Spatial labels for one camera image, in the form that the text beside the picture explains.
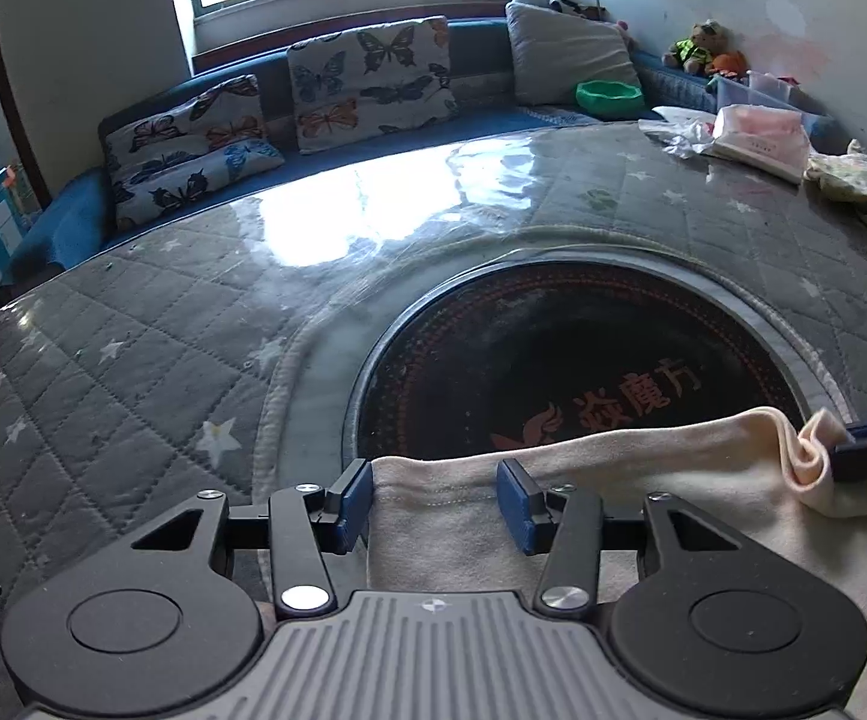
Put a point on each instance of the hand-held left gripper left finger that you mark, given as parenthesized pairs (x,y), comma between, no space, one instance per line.
(349,504)

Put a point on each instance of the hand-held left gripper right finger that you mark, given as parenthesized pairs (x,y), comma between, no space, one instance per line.
(517,504)

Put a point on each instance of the cream garment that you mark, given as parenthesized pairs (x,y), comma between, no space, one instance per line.
(478,547)

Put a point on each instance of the black round induction cooker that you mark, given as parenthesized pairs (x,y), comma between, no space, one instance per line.
(591,360)

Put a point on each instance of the yellow patterned cloth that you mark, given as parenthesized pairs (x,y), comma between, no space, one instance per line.
(864,187)

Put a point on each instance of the grey quilted star tablecloth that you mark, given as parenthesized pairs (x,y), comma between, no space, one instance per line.
(141,330)

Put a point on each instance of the pink tissue pack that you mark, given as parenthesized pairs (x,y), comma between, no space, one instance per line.
(759,139)

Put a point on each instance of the clear plastic storage box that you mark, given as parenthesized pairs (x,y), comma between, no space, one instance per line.
(771,94)

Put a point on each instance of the crumpled white plastic bag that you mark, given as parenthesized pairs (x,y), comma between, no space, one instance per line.
(677,131)

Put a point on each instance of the butterfly print pillow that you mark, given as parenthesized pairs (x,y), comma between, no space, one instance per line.
(373,82)
(186,150)

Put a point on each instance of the orange plush toy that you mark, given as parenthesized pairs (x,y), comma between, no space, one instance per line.
(727,64)

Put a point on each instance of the blue sofa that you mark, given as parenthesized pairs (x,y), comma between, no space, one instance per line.
(66,217)

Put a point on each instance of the green bowl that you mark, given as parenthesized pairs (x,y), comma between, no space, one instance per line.
(609,99)

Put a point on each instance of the teddy bear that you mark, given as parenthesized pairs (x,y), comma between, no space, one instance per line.
(697,45)

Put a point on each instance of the large grey pillow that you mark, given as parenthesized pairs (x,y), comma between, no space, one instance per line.
(568,56)

